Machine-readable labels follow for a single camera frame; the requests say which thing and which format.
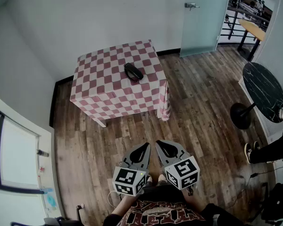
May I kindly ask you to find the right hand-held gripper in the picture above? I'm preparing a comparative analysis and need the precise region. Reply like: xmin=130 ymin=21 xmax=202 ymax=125
xmin=155 ymin=139 xmax=200 ymax=190

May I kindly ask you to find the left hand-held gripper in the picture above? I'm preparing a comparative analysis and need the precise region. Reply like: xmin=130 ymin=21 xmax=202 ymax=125
xmin=112 ymin=142 xmax=152 ymax=196

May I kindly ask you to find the person's left forearm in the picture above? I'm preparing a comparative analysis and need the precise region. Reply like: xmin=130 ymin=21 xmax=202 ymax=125
xmin=110 ymin=192 xmax=138 ymax=221

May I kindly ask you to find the person's right forearm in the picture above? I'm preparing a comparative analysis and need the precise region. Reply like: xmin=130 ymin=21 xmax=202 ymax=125
xmin=183 ymin=186 xmax=206 ymax=212

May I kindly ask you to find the person's right shoe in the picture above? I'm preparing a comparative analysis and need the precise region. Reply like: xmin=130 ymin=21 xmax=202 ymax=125
xmin=157 ymin=174 xmax=168 ymax=187

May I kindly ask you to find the white table leg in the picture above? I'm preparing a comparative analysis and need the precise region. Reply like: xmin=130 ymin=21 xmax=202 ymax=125
xmin=92 ymin=115 xmax=108 ymax=128

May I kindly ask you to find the black shirt with red print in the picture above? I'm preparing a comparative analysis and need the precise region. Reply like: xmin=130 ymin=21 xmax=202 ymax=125
xmin=103 ymin=182 xmax=248 ymax=226

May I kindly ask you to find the red white checkered tablecloth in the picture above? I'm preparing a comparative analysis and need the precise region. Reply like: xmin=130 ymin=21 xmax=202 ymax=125
xmin=69 ymin=39 xmax=171 ymax=122

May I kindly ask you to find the small white power plug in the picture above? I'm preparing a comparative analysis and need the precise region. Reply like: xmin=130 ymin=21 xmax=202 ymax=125
xmin=75 ymin=203 xmax=85 ymax=221

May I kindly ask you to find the blue plastic packet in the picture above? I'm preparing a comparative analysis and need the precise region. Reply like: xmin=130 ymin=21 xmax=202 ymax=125
xmin=41 ymin=187 xmax=58 ymax=211

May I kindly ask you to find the black marble round table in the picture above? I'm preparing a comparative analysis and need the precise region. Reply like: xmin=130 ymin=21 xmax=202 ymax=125
xmin=230 ymin=62 xmax=283 ymax=129

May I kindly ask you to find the black bag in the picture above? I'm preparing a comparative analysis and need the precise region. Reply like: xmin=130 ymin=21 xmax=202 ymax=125
xmin=261 ymin=182 xmax=283 ymax=226

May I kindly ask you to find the frosted glass door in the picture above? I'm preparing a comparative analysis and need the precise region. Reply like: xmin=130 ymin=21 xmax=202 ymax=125
xmin=180 ymin=0 xmax=231 ymax=58

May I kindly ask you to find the yellow wooden table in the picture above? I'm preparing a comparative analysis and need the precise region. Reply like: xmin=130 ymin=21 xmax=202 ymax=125
xmin=237 ymin=18 xmax=266 ymax=61

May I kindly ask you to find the black metal railing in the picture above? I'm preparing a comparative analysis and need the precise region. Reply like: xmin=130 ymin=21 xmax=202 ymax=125
xmin=218 ymin=5 xmax=270 ymax=41

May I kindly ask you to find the white floor cable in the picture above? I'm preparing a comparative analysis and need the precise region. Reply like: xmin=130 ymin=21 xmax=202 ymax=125
xmin=108 ymin=190 xmax=124 ymax=209

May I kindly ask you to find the black floor cable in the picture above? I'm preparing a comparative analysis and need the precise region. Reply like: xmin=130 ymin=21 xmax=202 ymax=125
xmin=226 ymin=160 xmax=283 ymax=209

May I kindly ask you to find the metal door handle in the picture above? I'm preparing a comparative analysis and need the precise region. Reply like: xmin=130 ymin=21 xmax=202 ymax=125
xmin=184 ymin=2 xmax=200 ymax=11

